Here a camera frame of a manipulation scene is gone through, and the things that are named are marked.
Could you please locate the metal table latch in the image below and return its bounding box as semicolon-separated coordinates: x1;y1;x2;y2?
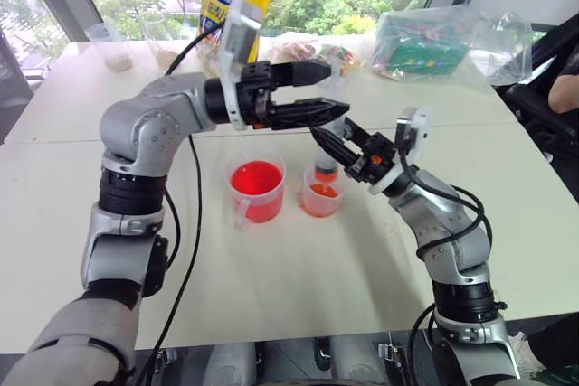
152;346;176;372
377;342;403;368

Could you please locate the crumpled clear plastic bag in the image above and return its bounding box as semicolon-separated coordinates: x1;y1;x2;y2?
478;9;546;86

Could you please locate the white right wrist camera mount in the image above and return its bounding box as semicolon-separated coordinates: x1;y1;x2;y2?
367;105;433;196

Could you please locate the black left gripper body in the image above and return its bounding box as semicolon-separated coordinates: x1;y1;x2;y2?
235;61;277;131

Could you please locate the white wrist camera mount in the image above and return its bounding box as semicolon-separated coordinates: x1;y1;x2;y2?
367;105;433;196
216;0;263;132

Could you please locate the small plastic cup red liquid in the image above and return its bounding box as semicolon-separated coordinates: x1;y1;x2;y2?
299;167;349;219

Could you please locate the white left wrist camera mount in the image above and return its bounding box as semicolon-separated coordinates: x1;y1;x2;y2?
216;0;263;132

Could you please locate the colourful snack packet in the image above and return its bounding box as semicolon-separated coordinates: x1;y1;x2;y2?
270;39;366;79

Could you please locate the black chair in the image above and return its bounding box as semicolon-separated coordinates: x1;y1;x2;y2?
491;10;579;164

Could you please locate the white crumpled cloth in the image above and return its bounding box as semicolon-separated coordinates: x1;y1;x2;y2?
505;330;546;374

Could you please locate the clear plastic cup with grains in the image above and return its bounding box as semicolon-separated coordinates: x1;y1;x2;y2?
141;14;185;73
83;22;134;73

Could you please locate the clear bag with green box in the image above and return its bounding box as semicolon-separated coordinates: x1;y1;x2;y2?
370;5;493;85

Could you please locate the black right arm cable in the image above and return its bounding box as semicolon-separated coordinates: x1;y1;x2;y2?
400;150;495;386

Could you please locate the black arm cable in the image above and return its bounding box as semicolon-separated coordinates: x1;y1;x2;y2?
400;150;495;386
133;24;225;386

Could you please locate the clear plastic syringe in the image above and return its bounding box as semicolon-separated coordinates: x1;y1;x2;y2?
313;56;352;185

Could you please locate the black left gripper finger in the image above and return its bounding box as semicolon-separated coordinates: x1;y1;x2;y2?
270;97;352;131
271;59;331;89

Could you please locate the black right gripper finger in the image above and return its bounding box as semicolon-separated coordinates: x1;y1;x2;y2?
343;116;375;148
310;127;364;170

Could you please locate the grey rounded robot leg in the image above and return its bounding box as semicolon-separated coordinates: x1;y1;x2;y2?
328;334;377;386
211;341;258;386

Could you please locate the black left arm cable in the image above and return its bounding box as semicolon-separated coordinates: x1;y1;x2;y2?
133;24;225;386

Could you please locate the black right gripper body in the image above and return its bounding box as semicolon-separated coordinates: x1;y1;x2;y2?
345;131;400;185

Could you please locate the large measuring cup red liquid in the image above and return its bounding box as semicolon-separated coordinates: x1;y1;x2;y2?
225;150;288;231

